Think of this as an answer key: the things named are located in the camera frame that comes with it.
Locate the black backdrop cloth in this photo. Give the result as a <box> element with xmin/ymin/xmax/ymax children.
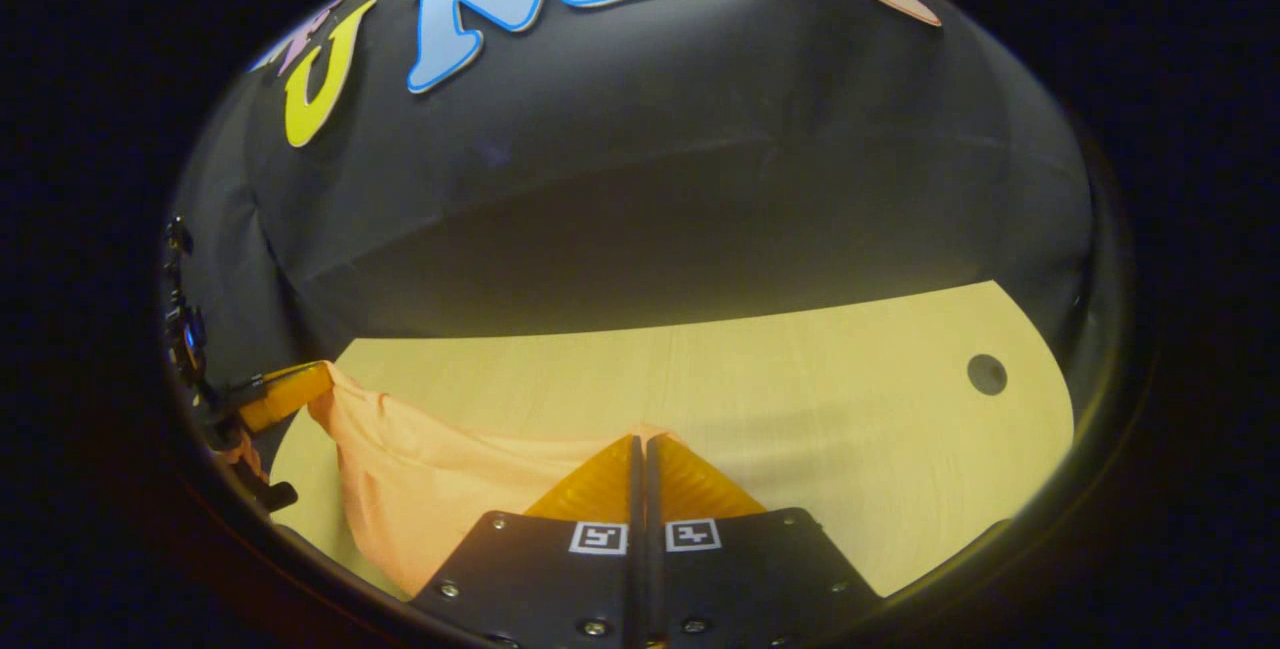
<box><xmin>165</xmin><ymin>0</ymin><xmax>1096</xmax><ymax>410</ymax></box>

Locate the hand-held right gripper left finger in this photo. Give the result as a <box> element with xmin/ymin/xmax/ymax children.
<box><xmin>408</xmin><ymin>434</ymin><xmax>643</xmax><ymax>649</ymax></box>

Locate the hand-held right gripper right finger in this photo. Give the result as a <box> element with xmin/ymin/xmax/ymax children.
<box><xmin>646</xmin><ymin>433</ymin><xmax>883</xmax><ymax>649</ymax></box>

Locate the orange T-shirt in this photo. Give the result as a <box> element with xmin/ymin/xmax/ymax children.
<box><xmin>306</xmin><ymin>362</ymin><xmax>683</xmax><ymax>598</ymax></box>

